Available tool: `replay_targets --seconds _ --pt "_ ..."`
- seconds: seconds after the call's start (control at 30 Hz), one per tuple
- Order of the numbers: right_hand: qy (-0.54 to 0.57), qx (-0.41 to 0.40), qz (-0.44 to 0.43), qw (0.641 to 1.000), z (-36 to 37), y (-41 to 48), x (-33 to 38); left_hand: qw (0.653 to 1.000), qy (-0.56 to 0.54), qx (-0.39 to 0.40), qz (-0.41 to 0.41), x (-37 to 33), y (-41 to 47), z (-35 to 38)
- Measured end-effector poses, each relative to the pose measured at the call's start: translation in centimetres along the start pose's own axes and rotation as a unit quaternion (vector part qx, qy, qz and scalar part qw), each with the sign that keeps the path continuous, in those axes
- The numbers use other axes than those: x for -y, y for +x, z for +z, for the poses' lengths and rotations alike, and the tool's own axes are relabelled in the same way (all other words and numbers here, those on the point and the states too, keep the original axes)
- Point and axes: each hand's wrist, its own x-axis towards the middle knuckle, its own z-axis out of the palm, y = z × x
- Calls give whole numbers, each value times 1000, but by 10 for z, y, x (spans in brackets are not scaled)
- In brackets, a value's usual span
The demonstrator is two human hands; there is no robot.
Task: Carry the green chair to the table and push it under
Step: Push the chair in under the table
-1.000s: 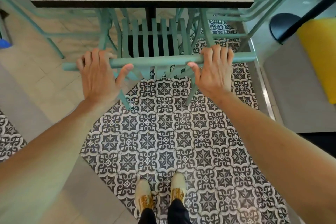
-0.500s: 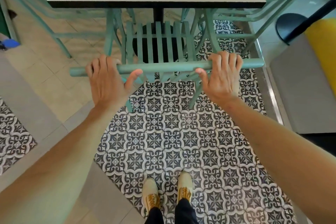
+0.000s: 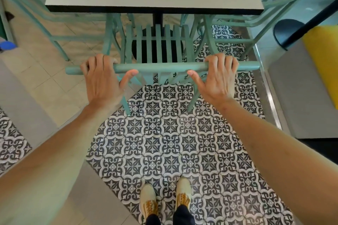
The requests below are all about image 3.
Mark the person's left hand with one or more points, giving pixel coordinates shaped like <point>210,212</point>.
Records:
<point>101,85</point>

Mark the person's right hand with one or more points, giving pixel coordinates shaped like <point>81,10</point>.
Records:
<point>219,82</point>

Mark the person's right little finger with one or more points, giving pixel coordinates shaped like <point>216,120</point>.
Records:
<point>235,67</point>

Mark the person's left middle finger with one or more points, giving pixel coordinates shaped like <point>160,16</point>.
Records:
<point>100,61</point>

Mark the person's right thumb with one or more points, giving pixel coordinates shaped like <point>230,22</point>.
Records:
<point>196,77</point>

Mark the person's right middle finger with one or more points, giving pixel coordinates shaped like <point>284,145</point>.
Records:
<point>221,60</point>

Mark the person's left little finger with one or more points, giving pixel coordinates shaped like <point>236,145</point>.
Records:
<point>84,68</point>

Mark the person's left thumb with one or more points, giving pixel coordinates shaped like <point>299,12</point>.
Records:
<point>128,78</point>

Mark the green slatted wooden chair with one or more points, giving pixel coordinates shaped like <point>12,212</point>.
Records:
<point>229,21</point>
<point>158,68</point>
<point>52,38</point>

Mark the person's left forearm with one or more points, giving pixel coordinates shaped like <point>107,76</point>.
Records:
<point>52,159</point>

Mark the person's right forearm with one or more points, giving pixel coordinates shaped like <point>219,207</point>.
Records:
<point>277,153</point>

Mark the metal floor strip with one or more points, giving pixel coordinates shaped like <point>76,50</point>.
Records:
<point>266,85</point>

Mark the black round stool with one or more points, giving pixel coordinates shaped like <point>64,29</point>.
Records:
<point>287,31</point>

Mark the grey bench seat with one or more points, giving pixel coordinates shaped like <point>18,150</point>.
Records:
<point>301,95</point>

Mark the blue plastic object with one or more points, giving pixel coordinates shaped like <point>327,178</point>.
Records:
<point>7,46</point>

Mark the yellow bench cushion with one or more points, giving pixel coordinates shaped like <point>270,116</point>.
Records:
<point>323,56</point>

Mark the person's cream right shoe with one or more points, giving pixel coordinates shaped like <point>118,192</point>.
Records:
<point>183,192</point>

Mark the person's cream shoe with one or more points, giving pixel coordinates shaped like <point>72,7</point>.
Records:
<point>183,192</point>
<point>149,201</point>

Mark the person's cream left shoe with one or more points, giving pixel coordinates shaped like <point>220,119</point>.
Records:
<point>149,201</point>

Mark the person's dark trousers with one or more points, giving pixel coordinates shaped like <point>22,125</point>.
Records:
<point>183,215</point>

